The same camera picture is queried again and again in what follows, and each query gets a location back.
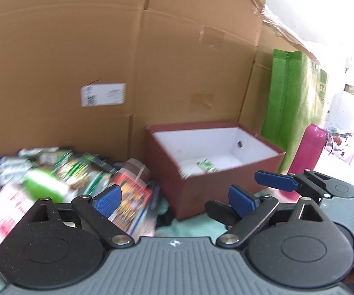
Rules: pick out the small packet inside box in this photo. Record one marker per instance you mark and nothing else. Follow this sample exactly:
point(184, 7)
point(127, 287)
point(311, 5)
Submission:
point(207, 166)

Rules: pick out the green white plug-in device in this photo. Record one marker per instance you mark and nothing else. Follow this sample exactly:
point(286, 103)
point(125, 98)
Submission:
point(41, 184)

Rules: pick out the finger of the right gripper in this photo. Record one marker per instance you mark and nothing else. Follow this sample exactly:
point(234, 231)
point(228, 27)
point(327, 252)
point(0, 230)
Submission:
point(308, 184)

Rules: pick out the large brown cardboard box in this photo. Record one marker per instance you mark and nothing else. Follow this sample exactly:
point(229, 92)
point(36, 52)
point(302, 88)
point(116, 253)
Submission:
point(93, 74)

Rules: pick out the dark red storage box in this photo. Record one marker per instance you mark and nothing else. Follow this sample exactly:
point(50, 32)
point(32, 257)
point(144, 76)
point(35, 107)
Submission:
point(172, 152)

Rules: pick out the colourful card game box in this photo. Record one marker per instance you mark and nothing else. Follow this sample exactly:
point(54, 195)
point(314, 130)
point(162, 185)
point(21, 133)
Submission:
point(135, 198)

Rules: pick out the pink thermos bottle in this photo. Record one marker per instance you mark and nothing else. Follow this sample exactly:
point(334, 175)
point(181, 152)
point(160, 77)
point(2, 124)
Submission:
point(302, 150)

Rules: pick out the green snack packet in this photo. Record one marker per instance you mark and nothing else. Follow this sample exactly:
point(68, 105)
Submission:
point(84, 172)

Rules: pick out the green fabric bag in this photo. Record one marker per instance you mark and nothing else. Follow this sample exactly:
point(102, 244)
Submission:
point(296, 100)

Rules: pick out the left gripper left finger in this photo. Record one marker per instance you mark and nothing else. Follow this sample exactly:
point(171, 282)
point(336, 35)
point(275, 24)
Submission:
point(94, 213)

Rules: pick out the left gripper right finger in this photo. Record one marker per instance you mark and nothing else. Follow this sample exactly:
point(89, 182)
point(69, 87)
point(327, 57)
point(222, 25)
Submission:
point(244, 216)

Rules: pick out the white barcode package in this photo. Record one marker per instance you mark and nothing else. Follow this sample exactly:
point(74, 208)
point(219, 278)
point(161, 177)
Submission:
point(15, 202)

